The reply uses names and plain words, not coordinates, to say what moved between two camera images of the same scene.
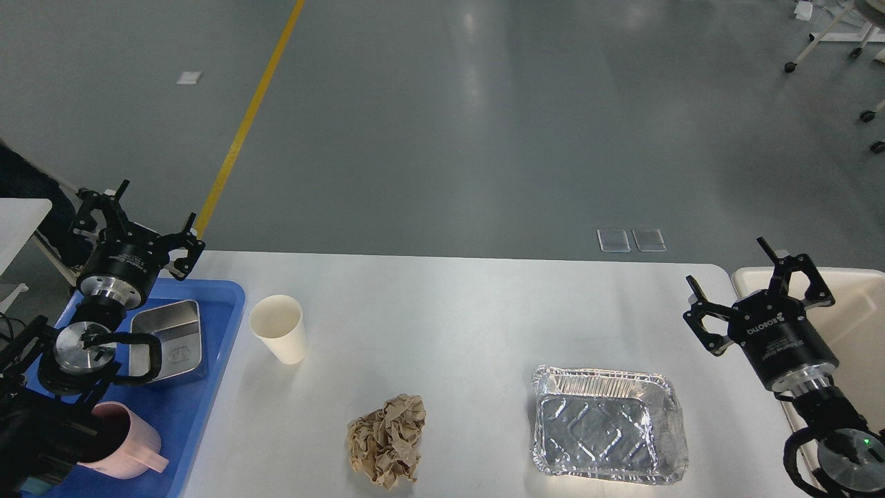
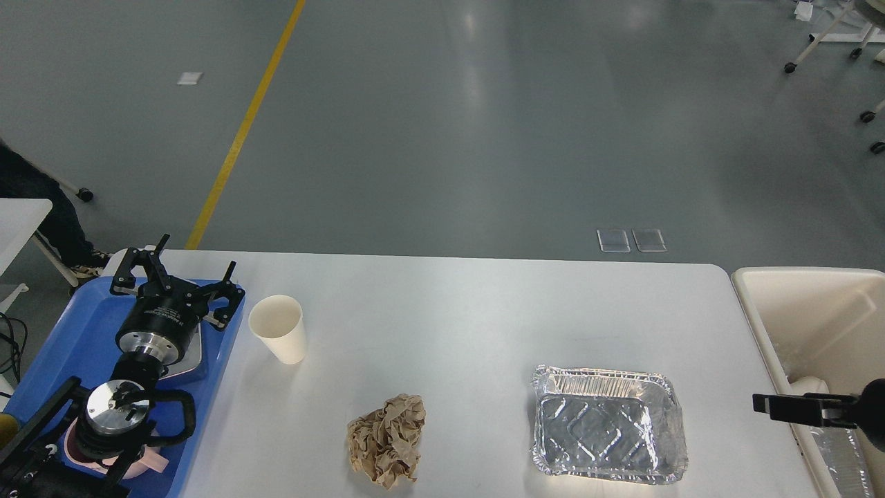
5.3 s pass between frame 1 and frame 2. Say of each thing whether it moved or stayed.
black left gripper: moved
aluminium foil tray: stayed
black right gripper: moved
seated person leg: stayed
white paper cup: stayed
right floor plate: stayed
